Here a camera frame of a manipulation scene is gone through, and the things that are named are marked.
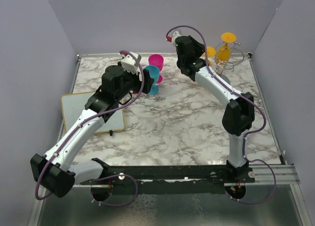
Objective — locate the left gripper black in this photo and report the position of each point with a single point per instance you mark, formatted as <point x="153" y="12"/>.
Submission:
<point x="147" y="81"/>

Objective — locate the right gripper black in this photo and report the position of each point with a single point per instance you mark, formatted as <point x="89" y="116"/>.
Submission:
<point x="199" y="48"/>

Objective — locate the blue wine glass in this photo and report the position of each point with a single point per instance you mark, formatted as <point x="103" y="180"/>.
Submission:
<point x="154" y="74"/>

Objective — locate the yellow wine glass front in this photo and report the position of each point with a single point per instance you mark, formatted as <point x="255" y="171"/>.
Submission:
<point x="210" y="53"/>

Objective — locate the yellow wine glass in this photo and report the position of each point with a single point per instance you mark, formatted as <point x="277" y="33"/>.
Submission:
<point x="210" y="53"/>
<point x="223" y="53"/>

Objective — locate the pink wine glass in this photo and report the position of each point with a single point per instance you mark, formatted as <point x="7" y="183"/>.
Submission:
<point x="157" y="60"/>

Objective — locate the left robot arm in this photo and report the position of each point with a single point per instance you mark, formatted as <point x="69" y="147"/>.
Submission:
<point x="54" y="170"/>

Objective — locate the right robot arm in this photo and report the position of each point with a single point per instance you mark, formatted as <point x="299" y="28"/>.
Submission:
<point x="239" y="113"/>

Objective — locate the yellow wine glass rear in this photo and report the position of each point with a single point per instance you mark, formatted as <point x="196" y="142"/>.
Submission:
<point x="223" y="53"/>

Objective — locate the chrome wine glass rack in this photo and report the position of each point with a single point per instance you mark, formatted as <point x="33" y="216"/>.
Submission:
<point x="236" y="57"/>

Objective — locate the small yellow-framed whiteboard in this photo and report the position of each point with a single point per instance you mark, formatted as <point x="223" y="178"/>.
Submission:
<point x="72" y="106"/>

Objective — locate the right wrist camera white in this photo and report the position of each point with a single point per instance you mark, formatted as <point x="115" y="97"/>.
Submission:
<point x="175" y="34"/>

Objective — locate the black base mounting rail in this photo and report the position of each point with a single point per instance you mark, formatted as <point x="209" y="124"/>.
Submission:
<point x="171" y="179"/>

